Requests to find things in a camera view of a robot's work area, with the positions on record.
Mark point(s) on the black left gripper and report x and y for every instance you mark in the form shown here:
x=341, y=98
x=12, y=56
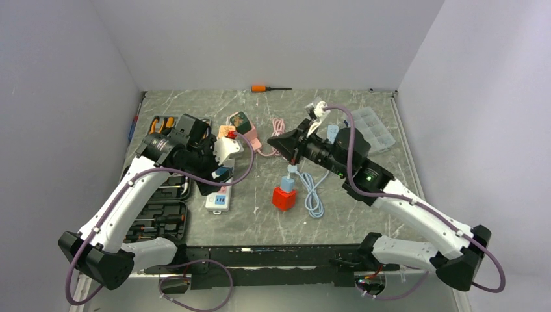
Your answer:
x=207, y=145

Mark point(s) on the orange handled screwdriver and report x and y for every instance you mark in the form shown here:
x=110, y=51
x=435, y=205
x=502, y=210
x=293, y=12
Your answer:
x=263, y=88

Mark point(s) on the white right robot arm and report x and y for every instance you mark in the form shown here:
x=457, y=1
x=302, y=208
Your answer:
x=452, y=249

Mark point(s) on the pink power strip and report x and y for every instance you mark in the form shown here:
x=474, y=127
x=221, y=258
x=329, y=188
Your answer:
x=252, y=136

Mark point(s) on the black open tool case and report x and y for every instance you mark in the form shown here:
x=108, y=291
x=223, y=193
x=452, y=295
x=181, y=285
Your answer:
x=165, y=213

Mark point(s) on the white long power strip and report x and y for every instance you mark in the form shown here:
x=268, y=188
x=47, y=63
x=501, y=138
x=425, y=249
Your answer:
x=218, y=202

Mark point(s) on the dark green cube adapter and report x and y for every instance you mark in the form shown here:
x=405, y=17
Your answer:
x=241, y=122

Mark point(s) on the orange handled pliers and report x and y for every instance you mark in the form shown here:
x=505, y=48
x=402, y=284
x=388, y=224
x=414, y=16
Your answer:
x=160, y=123

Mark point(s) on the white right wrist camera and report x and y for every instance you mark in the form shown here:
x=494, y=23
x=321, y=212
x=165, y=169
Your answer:
x=317, y=110

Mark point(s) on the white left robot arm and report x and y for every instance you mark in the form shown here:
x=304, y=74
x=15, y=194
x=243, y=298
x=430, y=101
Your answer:
x=101, y=249

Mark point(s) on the light blue power strip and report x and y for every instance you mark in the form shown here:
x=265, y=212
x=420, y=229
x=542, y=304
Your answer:
x=332, y=131

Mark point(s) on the red cube socket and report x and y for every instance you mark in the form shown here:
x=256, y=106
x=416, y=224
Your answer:
x=283, y=200

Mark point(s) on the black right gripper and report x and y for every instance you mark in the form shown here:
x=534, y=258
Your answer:
x=292, y=143

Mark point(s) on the orange wooden cube adapter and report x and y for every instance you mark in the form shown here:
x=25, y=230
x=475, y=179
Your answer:
x=224, y=130

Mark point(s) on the light blue cube adapter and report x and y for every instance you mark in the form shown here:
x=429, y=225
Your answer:
x=287, y=184

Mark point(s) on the clear plastic screw organizer box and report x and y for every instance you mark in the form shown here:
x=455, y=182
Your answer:
x=368, y=123

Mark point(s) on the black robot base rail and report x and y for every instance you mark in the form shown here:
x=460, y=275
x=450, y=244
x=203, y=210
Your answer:
x=213, y=266

